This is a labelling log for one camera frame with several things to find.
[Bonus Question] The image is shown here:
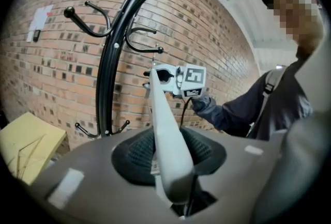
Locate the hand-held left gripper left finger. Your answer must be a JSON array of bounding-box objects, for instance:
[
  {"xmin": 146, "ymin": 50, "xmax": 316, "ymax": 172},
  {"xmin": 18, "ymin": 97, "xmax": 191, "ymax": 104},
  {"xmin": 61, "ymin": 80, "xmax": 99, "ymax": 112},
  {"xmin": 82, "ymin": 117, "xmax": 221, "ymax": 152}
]
[{"xmin": 28, "ymin": 127, "xmax": 182, "ymax": 224}]

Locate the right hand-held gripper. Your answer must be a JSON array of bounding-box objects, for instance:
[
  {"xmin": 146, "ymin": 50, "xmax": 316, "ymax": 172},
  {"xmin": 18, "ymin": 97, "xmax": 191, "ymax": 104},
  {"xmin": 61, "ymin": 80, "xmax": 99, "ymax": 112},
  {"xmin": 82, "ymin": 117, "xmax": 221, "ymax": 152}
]
[{"xmin": 142, "ymin": 63, "xmax": 207, "ymax": 99}]

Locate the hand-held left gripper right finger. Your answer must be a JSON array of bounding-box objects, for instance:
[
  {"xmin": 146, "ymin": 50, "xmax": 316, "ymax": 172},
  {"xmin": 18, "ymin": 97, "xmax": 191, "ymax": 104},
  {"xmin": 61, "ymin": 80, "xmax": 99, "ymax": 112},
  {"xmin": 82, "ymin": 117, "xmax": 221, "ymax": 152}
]
[{"xmin": 180, "ymin": 126, "xmax": 285, "ymax": 224}]

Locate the white hanger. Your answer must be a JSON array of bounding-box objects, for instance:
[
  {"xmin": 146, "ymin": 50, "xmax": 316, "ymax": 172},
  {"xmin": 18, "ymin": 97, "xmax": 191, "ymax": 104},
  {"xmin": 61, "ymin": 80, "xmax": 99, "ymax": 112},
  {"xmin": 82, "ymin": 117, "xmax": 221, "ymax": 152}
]
[{"xmin": 143, "ymin": 43, "xmax": 195, "ymax": 205}]

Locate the black metal coat rack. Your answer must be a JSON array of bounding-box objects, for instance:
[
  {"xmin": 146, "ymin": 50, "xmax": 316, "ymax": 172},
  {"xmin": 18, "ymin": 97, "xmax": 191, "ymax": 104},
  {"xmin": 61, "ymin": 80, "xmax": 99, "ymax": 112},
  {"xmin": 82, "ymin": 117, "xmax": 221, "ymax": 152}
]
[{"xmin": 63, "ymin": 0, "xmax": 201, "ymax": 139}]

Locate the person's right forearm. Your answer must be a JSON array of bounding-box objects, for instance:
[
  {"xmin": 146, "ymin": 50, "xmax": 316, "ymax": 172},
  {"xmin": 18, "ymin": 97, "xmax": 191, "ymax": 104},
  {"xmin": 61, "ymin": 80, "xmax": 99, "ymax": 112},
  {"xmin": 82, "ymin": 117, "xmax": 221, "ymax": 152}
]
[{"xmin": 191, "ymin": 93, "xmax": 259, "ymax": 138}]

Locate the person's dark jacket torso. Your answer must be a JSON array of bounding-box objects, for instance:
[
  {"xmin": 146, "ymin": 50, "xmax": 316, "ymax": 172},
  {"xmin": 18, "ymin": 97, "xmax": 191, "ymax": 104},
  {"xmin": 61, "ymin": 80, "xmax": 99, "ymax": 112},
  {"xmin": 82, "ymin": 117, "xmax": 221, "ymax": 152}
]
[{"xmin": 222, "ymin": 59, "xmax": 315, "ymax": 141}]

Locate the yellow cardboard box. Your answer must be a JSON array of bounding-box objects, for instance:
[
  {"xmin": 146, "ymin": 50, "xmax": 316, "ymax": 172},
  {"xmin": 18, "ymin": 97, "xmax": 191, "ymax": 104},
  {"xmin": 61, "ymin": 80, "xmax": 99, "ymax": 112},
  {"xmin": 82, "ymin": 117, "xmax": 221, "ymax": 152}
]
[{"xmin": 0, "ymin": 111, "xmax": 68, "ymax": 185}]

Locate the person's head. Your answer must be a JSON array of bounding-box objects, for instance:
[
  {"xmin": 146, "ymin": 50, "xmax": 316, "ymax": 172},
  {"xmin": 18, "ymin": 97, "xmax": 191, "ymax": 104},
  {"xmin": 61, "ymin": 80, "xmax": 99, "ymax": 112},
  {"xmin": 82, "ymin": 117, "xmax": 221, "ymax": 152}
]
[{"xmin": 259, "ymin": 0, "xmax": 325, "ymax": 61}]

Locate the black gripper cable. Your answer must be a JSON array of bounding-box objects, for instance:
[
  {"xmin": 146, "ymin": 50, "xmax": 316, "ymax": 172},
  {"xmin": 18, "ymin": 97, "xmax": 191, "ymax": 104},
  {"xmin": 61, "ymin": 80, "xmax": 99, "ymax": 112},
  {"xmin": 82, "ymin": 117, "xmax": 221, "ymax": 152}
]
[{"xmin": 180, "ymin": 97, "xmax": 192, "ymax": 128}]

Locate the grey shoulder strap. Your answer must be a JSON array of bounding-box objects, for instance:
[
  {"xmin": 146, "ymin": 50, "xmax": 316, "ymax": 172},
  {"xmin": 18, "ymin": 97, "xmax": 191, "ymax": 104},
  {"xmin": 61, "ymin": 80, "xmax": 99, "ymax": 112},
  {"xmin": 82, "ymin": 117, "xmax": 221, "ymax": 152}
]
[{"xmin": 262, "ymin": 67, "xmax": 287, "ymax": 101}]

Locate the white wall paper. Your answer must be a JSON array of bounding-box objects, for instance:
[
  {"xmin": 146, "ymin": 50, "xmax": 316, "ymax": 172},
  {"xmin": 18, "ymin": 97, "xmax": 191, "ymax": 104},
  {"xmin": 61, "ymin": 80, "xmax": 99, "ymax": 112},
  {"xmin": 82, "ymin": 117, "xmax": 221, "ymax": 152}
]
[{"xmin": 25, "ymin": 5, "xmax": 54, "ymax": 43}]

